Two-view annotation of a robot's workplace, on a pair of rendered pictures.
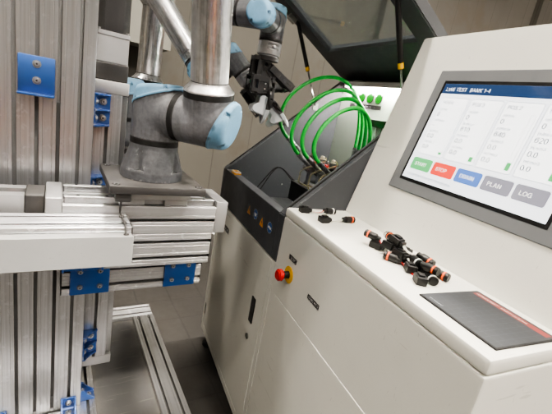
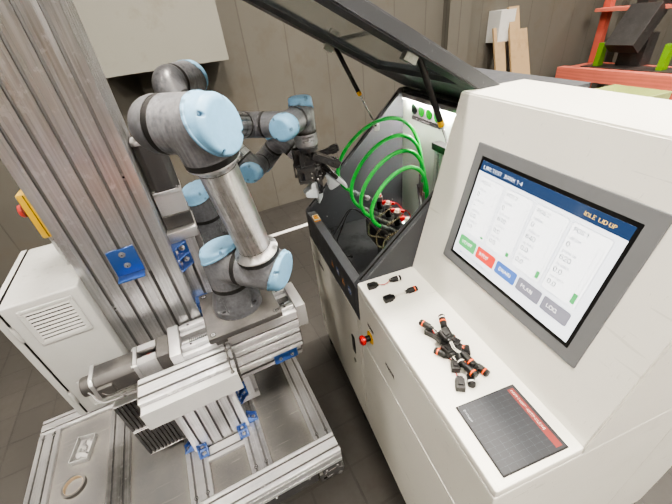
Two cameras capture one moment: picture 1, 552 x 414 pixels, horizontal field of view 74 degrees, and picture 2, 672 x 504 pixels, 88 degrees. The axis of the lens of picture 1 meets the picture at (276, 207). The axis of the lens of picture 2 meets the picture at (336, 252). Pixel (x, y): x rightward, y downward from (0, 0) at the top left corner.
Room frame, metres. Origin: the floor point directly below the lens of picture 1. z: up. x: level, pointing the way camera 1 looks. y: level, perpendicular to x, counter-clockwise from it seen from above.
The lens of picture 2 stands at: (0.15, -0.15, 1.76)
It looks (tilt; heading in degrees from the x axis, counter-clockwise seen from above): 34 degrees down; 11
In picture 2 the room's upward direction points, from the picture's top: 7 degrees counter-clockwise
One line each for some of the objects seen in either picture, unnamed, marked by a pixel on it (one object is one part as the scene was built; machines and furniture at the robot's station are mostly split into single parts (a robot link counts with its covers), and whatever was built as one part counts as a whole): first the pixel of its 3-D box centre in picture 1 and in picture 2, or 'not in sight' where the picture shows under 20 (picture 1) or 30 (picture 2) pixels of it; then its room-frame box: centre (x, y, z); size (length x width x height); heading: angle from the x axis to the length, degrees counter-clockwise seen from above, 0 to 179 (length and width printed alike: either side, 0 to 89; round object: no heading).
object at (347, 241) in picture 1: (388, 260); (441, 347); (0.82, -0.29, 0.96); 0.70 x 0.22 x 0.03; 26
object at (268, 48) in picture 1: (269, 50); (306, 140); (1.26, 0.12, 1.44); 0.08 x 0.08 x 0.05
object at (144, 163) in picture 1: (153, 157); (234, 291); (0.91, 0.33, 1.09); 0.15 x 0.15 x 0.10
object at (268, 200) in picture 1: (250, 205); (333, 255); (1.41, 0.10, 0.87); 0.62 x 0.04 x 0.16; 26
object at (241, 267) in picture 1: (230, 299); (338, 322); (1.40, 0.12, 0.44); 0.65 x 0.02 x 0.68; 26
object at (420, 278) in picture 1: (403, 250); (450, 346); (0.79, -0.30, 1.01); 0.23 x 0.11 x 0.06; 26
